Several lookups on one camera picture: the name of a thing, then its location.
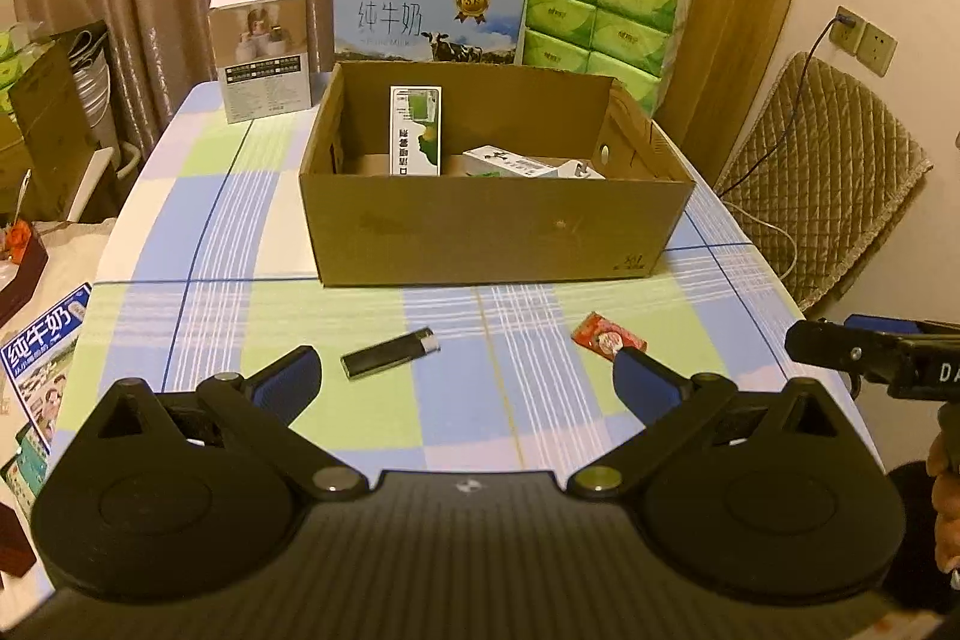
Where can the stack of metal pots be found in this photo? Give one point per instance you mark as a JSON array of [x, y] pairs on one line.
[[91, 78]]

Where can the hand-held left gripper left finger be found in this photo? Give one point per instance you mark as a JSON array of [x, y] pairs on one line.
[[289, 379]]

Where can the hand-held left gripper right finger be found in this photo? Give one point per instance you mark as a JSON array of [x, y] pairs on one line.
[[637, 379]]

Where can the white furniture rail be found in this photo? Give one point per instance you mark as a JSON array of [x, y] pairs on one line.
[[101, 175]]

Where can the green tissue multipack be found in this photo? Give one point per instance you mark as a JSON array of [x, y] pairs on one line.
[[600, 10]]

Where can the green and white box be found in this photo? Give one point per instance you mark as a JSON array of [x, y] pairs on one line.
[[416, 130]]

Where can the brown cardboard box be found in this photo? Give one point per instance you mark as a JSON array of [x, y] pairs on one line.
[[487, 227]]

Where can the dark red wooden box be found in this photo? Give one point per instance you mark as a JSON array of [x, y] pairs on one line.
[[22, 272]]

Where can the empty wall socket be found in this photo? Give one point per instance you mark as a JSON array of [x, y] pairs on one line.
[[876, 49]]

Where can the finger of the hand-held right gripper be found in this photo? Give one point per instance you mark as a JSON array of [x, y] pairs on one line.
[[881, 323], [840, 351]]

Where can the blue milk carton case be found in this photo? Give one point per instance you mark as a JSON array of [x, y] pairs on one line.
[[405, 10]]

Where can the dark brown cardboard carton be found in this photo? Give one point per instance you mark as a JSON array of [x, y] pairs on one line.
[[52, 138]]

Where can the white product box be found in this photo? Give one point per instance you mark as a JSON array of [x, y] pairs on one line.
[[262, 55]]

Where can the red snack packet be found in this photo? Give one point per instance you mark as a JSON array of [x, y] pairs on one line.
[[606, 336]]

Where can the white flat box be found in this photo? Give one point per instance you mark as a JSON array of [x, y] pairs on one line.
[[510, 162]]

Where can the wall socket with plug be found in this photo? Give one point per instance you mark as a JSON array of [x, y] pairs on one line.
[[847, 29]]

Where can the person's right hand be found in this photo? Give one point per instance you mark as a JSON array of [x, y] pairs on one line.
[[949, 497]]

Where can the quilted chair cover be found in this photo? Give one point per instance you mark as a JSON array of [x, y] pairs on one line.
[[817, 183]]

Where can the black lighter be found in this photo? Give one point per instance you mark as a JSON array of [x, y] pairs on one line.
[[390, 353]]

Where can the milk carton with blue print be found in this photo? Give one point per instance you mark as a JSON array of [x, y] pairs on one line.
[[41, 362]]

